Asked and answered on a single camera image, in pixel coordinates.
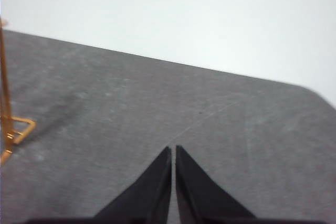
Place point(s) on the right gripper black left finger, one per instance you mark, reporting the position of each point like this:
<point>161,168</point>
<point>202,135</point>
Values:
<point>152,195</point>

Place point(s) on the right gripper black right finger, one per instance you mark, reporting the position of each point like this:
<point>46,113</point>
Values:
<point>199,197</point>

